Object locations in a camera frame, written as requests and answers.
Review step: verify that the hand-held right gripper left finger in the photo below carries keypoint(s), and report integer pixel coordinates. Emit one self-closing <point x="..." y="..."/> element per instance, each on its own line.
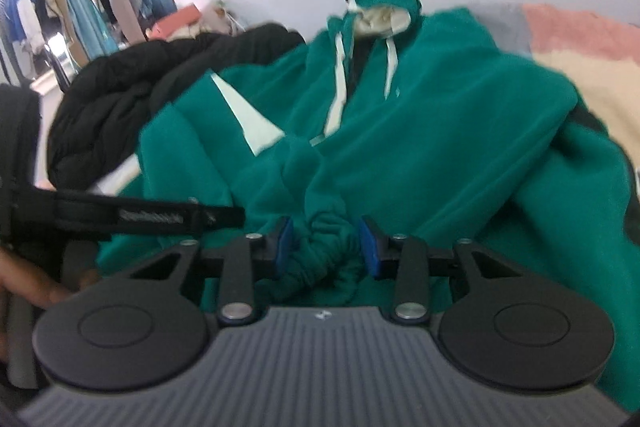
<point x="284" y="247"/>

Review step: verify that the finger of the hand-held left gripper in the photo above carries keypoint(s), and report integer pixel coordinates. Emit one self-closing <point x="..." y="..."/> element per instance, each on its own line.
<point x="150" y="217"/>

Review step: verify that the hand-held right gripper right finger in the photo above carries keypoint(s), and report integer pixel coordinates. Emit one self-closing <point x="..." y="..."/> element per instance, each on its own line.
<point x="369" y="252"/>

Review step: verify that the green hoodie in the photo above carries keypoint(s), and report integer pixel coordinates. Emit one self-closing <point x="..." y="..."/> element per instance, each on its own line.
<point x="425" y="117"/>

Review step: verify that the person's left hand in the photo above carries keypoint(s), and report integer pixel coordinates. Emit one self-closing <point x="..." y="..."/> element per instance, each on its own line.
<point x="35" y="287"/>

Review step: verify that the black jacket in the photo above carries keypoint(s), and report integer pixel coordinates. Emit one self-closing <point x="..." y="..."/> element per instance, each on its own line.
<point x="125" y="97"/>

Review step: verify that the red box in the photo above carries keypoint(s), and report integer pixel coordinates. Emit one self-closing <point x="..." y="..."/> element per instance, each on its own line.
<point x="175" y="21"/>

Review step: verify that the cream cloth pile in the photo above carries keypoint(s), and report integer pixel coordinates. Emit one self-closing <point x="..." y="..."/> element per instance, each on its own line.
<point x="220" y="17"/>

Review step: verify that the patchwork blanket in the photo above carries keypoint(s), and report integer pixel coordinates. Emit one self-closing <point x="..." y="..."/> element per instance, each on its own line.
<point x="590" y="57"/>

